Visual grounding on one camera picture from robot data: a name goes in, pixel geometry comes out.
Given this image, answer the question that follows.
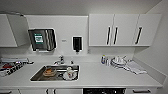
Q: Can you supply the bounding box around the blue dish soap bottle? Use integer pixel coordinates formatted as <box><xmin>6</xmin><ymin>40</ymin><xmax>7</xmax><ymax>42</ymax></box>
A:
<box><xmin>100</xmin><ymin>54</ymin><xmax>107</xmax><ymax>66</ymax></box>

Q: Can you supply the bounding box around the steel kitchen sink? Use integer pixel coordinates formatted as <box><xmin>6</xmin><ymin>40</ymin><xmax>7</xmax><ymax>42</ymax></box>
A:
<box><xmin>29</xmin><ymin>64</ymin><xmax>81</xmax><ymax>83</ymax></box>

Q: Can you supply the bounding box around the brown bowl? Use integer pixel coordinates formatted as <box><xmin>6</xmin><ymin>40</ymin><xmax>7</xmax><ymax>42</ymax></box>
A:
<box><xmin>42</xmin><ymin>67</ymin><xmax>57</xmax><ymax>77</ymax></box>

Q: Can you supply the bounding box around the stack of white plates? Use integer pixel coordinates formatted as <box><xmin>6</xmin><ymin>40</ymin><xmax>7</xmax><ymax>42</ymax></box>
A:
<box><xmin>110</xmin><ymin>55</ymin><xmax>130</xmax><ymax>69</ymax></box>

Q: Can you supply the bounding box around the white drawer cabinet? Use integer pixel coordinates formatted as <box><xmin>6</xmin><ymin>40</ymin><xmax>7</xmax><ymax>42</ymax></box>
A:
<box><xmin>0</xmin><ymin>88</ymin><xmax>20</xmax><ymax>94</ymax></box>
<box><xmin>125</xmin><ymin>87</ymin><xmax>158</xmax><ymax>94</ymax></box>

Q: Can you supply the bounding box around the chrome sink faucet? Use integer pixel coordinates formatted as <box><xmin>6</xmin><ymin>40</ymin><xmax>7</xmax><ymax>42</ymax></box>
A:
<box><xmin>53</xmin><ymin>55</ymin><xmax>66</xmax><ymax>67</ymax></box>

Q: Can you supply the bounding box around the small white bottle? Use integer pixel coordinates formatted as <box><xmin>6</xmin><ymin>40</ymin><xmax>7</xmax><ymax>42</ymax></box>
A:
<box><xmin>105</xmin><ymin>57</ymin><xmax>111</xmax><ymax>67</ymax></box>

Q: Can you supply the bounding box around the white cup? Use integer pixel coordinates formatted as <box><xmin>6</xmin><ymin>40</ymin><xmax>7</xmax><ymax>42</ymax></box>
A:
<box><xmin>63</xmin><ymin>67</ymin><xmax>76</xmax><ymax>81</ymax></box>

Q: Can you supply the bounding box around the black wall soap dispenser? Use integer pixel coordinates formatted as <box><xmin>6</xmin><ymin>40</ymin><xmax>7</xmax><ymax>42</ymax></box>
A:
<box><xmin>71</xmin><ymin>35</ymin><xmax>83</xmax><ymax>55</ymax></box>

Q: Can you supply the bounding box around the dark paper towel dispenser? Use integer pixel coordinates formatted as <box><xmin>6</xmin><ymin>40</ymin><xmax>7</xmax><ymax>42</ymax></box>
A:
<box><xmin>27</xmin><ymin>27</ymin><xmax>58</xmax><ymax>53</ymax></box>

